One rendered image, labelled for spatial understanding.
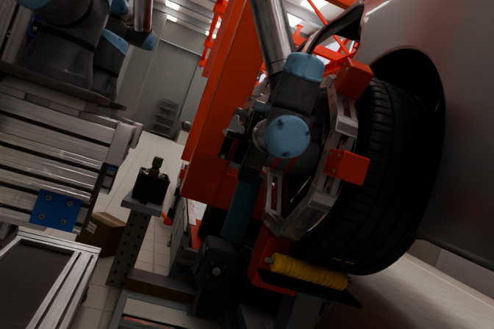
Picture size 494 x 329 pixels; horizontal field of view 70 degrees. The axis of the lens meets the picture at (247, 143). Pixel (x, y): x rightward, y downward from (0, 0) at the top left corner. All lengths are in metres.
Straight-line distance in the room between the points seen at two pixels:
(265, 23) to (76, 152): 0.48
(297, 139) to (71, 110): 0.48
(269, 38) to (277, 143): 0.27
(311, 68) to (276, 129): 0.13
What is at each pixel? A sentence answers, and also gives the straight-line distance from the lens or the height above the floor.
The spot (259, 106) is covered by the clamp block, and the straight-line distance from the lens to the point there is 0.99.
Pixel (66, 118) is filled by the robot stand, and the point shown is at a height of 0.75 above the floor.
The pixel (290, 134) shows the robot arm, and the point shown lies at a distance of 0.61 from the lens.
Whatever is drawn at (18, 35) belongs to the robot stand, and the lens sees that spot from 1.07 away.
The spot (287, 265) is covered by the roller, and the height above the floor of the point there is 0.52.
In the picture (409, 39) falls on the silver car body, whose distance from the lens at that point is 1.34.
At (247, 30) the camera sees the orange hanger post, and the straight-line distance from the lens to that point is 1.67.
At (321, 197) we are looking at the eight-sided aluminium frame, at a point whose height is 0.75.
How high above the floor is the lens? 0.81
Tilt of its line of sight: 1 degrees up
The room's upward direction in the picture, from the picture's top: 19 degrees clockwise
